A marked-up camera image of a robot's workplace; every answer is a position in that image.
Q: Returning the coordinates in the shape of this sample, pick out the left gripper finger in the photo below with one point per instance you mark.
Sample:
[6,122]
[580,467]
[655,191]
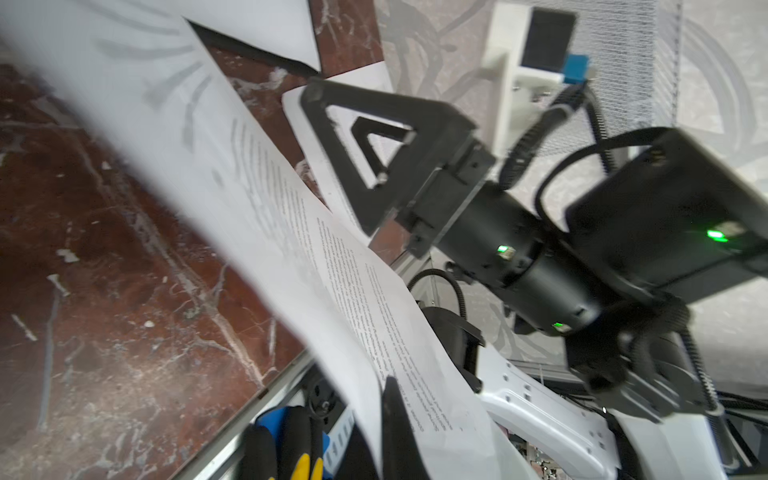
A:
[401,459]

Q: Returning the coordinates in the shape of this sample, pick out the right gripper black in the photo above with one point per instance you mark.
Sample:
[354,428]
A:
[420,157]

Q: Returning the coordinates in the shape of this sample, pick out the blue folder black inside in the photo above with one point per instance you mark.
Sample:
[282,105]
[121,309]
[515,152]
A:
[215,39]

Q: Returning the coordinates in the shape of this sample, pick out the white wire mesh basket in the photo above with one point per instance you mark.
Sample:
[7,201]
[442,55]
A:
[634,50]

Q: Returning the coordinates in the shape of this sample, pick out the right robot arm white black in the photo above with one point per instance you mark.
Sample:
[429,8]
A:
[602,240]

